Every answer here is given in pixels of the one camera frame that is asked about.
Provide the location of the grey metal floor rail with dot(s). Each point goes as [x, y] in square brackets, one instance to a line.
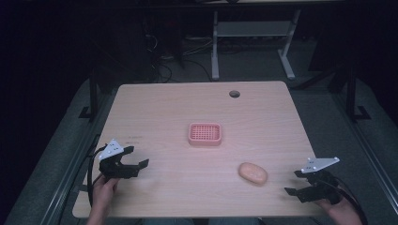
[67, 175]
[369, 150]

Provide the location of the person's left hand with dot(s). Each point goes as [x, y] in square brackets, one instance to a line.
[104, 191]

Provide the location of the white metal desk frame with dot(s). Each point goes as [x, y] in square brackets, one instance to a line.
[253, 28]

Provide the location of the dark round table grommet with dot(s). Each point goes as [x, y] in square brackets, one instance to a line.
[234, 93]

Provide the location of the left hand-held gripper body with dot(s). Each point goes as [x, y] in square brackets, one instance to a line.
[113, 167]

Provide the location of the person's right hand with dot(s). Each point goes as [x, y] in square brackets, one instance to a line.
[339, 210]

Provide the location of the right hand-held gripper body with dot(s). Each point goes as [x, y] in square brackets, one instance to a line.
[322, 184]

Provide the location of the black metal stand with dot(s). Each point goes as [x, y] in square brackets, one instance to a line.
[352, 93]
[93, 93]

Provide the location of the pink soap dish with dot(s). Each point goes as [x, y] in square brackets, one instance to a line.
[205, 134]

